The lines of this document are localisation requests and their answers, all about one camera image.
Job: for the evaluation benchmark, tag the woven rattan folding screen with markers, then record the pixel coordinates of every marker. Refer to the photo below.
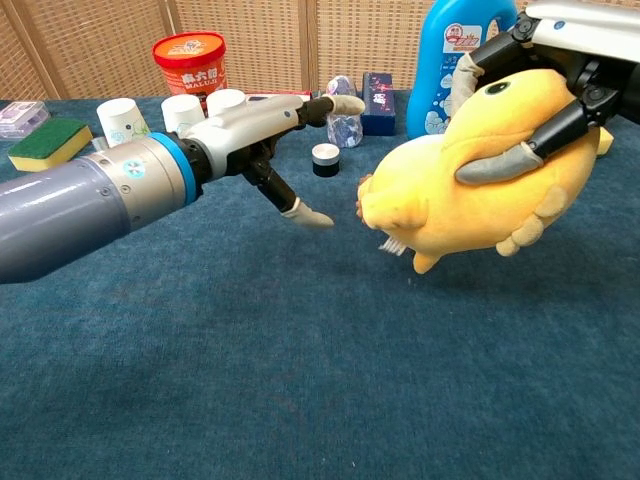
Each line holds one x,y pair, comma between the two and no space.
280,40

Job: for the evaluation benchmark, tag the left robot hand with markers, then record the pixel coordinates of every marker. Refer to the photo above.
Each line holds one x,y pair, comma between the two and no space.
250,135

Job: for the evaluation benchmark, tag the white flat carton box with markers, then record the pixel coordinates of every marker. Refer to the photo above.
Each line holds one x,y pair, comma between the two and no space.
280,93

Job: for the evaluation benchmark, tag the clear plastic box purple contents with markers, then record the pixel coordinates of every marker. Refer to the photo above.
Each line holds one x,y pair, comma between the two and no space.
20,119

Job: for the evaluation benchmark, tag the blue detergent bottle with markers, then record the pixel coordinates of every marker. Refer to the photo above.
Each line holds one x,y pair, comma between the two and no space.
440,75

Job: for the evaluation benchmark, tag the clear purple patterned bottle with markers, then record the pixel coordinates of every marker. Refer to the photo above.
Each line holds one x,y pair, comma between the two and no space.
345,130

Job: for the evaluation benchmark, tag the dark blue rectangular box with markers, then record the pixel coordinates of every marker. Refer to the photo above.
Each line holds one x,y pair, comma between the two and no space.
378,102

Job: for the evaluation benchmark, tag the yellow sponge green base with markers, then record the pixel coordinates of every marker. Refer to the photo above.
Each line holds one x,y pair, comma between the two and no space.
606,142

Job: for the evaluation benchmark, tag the blue carpet table cloth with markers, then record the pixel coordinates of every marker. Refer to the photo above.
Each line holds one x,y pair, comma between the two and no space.
320,350

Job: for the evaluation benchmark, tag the white floral paper cup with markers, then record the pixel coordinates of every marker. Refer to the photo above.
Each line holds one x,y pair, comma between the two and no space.
120,122
182,112

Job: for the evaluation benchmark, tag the stack of white paper cups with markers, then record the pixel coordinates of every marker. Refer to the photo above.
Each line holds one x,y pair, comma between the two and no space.
226,102

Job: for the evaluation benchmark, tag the red instant noodle tub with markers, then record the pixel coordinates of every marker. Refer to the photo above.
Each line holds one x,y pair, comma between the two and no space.
191,62

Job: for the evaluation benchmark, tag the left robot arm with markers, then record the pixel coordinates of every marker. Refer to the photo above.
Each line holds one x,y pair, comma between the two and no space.
80,205

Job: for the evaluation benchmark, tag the small black jar white lid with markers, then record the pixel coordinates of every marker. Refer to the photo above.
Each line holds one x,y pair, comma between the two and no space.
326,160

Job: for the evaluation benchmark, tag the green and yellow sponge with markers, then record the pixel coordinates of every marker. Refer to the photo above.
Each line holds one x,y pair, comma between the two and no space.
47,142

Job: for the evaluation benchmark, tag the yellow plush toy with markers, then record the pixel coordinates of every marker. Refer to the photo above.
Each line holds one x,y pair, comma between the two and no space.
475,185

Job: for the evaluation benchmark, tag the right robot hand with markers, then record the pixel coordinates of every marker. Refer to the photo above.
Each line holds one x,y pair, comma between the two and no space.
560,75

